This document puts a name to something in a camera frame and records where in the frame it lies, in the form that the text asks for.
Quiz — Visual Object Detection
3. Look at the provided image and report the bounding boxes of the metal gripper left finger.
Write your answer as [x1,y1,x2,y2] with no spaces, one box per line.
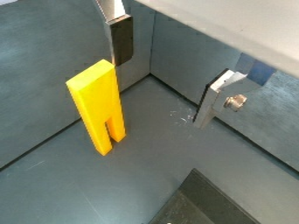
[95,0,133,67]

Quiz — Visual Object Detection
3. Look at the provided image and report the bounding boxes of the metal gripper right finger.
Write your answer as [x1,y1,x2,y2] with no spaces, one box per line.
[192,53,276,129]

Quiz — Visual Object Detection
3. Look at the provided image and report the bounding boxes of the yellow double-square peg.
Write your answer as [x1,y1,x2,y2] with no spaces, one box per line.
[65,59,127,156]

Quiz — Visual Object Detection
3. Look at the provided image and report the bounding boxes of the black curved stand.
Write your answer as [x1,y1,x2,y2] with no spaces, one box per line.
[148,169,261,224]

